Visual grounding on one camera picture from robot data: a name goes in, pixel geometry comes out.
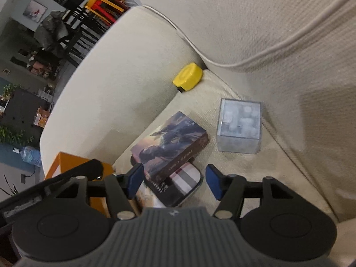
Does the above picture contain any orange cardboard box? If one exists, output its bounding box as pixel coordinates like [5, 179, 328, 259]
[44, 152, 115, 218]

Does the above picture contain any yellow tape measure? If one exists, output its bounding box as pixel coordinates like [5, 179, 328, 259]
[172, 63, 203, 93]

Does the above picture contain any illustrated dark card box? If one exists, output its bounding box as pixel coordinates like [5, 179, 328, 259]
[130, 111, 209, 184]
[143, 178, 174, 208]

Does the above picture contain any small green potted plant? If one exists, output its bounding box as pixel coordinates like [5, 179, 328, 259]
[2, 84, 21, 99]

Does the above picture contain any dark grey cabinet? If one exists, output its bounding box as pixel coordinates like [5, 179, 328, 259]
[0, 88, 52, 145]

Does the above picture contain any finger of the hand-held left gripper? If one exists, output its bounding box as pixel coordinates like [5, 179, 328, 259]
[42, 158, 104, 190]

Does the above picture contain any beige fabric sofa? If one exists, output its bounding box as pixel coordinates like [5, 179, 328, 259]
[39, 0, 356, 267]

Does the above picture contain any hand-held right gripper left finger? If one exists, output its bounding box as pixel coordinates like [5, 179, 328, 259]
[54, 163, 145, 220]

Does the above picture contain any trailing green plant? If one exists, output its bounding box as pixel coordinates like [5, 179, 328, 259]
[0, 125, 34, 145]

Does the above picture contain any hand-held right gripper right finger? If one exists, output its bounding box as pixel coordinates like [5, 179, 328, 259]
[205, 164, 294, 220]

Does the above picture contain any framed wall painting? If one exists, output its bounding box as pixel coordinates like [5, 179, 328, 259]
[23, 0, 48, 21]

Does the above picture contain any black dining chair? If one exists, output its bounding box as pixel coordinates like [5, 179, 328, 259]
[36, 44, 84, 67]
[63, 4, 107, 67]

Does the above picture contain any red stool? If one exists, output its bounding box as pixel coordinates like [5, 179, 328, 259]
[93, 0, 130, 24]

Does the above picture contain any small open cardboard carton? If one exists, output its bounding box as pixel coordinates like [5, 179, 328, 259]
[33, 108, 51, 127]

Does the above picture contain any dark jacket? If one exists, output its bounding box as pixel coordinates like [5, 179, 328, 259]
[34, 10, 70, 49]

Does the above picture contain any blue water jug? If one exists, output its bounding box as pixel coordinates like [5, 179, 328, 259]
[12, 145, 42, 168]

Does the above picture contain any clear plastic box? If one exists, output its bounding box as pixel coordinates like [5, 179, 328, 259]
[216, 98, 262, 154]

